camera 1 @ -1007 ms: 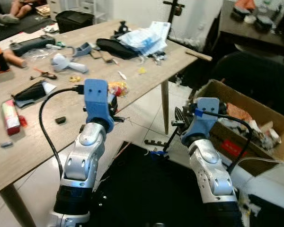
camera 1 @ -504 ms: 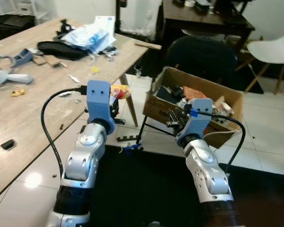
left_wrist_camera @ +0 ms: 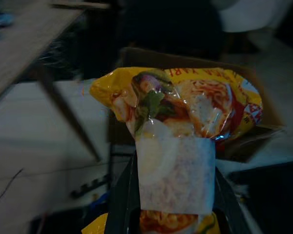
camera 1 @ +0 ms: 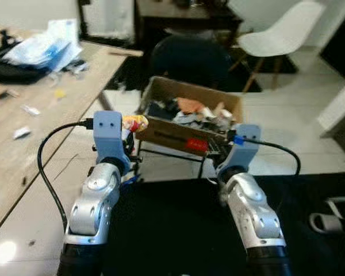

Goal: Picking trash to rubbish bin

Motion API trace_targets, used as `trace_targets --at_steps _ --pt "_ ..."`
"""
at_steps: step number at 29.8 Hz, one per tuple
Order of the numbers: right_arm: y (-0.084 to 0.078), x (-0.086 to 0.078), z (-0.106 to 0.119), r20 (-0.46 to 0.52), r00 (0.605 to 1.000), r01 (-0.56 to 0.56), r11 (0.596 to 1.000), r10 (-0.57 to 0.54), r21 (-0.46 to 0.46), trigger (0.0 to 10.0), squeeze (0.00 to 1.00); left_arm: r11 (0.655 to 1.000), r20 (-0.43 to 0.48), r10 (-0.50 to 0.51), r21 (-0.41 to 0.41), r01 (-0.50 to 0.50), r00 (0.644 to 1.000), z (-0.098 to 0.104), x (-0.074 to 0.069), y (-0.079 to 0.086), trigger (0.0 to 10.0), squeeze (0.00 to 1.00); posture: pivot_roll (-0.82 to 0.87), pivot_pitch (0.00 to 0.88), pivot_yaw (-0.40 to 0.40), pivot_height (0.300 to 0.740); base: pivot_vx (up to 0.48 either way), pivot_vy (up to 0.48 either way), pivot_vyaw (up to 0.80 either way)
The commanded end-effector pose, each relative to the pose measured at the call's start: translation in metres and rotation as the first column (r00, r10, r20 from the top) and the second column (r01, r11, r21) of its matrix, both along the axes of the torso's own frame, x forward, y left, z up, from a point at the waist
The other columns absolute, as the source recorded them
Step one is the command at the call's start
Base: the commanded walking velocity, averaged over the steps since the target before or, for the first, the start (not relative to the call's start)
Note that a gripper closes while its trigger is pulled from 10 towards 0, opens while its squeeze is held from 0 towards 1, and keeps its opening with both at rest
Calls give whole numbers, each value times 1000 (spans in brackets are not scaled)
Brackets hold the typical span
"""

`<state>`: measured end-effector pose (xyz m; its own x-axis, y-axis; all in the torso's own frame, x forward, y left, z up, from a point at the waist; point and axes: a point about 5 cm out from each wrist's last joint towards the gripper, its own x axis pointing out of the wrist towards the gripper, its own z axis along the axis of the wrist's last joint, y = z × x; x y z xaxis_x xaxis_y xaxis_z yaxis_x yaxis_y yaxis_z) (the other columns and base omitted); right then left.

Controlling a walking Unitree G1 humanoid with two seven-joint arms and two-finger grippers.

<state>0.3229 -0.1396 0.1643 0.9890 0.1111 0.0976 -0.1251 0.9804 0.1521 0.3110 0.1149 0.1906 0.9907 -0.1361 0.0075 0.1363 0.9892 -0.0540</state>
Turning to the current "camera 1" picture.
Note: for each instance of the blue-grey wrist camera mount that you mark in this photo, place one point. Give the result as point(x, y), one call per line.
point(108, 135)
point(243, 150)

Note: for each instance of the black metal box stand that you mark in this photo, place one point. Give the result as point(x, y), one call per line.
point(167, 154)

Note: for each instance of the black floor mat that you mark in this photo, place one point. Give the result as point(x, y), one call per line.
point(178, 230)

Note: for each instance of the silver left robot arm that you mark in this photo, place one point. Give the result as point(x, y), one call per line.
point(95, 198)

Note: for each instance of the brown cardboard rubbish box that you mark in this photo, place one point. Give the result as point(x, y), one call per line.
point(161, 135)

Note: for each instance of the white plastic chair wooden legs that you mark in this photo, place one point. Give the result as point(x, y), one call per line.
point(282, 35)

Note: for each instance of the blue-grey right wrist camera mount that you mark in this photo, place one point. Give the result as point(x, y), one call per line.
point(243, 150)

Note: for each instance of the flat white wrapper scrap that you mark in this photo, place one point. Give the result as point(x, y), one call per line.
point(30, 109)

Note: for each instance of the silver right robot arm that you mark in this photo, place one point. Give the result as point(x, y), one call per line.
point(253, 213)

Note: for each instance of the white blue plastic bag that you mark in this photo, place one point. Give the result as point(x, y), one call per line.
point(43, 49)

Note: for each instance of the dark wooden desk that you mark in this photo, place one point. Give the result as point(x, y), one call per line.
point(184, 17)

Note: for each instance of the small yellow scrap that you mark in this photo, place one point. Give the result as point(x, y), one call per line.
point(59, 92)

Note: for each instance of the dark round chair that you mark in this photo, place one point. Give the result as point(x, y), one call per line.
point(190, 60)

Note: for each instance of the crumpled white paper scrap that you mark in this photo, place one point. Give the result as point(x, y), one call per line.
point(21, 133)

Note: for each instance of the small black gadget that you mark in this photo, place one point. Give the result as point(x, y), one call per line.
point(6, 39)

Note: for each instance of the black cloth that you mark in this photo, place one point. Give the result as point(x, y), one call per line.
point(14, 72)

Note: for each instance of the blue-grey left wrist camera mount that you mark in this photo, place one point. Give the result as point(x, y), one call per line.
point(108, 135)

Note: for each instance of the orange crumpled trash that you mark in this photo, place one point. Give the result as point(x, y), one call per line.
point(190, 104)

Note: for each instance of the white grey plastic device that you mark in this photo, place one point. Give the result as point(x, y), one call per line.
point(333, 215)

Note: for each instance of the yellow red snack wrapper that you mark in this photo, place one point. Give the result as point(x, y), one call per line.
point(135, 122)

